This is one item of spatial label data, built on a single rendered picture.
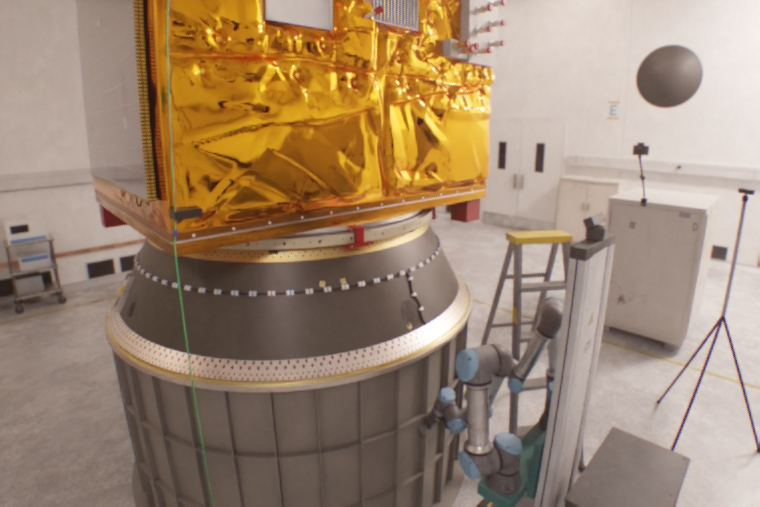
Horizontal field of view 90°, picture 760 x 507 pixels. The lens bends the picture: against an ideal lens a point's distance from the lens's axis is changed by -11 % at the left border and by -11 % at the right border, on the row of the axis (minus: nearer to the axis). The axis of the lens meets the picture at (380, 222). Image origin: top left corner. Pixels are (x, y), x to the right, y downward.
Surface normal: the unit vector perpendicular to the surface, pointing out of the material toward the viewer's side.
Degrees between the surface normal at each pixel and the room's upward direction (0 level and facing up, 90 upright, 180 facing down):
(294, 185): 89
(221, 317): 62
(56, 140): 90
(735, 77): 90
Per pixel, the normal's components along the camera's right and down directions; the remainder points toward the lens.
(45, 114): 0.70, 0.15
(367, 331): 0.43, -0.30
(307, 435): 0.23, 0.21
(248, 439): -0.03, 0.22
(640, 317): -0.71, 0.15
